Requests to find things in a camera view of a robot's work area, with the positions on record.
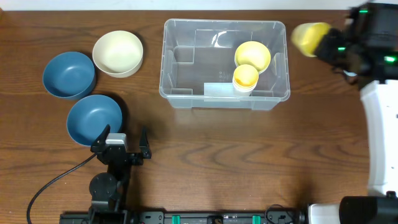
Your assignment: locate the cream large bowl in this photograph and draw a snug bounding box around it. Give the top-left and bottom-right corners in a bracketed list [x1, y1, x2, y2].
[92, 30, 144, 78]

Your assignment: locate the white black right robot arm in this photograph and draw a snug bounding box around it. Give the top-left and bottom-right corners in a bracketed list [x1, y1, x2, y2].
[292, 23, 397, 223]

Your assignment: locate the cream white plastic cup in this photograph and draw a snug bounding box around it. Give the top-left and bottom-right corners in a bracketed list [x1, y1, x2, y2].
[233, 82, 257, 97]

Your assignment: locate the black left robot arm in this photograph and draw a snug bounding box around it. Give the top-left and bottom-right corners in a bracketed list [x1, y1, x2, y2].
[88, 125, 152, 223]

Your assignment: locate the clear plastic storage container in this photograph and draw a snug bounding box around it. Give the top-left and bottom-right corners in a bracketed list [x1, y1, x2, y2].
[159, 19, 290, 111]

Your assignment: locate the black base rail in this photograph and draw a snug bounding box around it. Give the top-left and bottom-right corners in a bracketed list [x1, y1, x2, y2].
[59, 208, 308, 224]

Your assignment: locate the yellow small bowl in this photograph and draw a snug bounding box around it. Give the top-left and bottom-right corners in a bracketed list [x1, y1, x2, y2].
[234, 41, 271, 74]

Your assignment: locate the dark blue bowl front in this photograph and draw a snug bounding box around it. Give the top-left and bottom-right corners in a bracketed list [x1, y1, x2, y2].
[67, 95, 123, 146]

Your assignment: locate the dark blue bowl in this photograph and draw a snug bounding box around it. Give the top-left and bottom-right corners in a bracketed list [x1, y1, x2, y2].
[42, 52, 96, 100]
[67, 95, 123, 146]

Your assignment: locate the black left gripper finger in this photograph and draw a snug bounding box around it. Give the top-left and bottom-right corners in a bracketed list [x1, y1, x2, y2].
[139, 127, 149, 153]
[91, 124, 111, 147]

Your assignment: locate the yellow cup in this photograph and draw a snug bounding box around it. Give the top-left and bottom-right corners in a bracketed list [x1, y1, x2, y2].
[232, 64, 259, 86]
[291, 22, 331, 57]

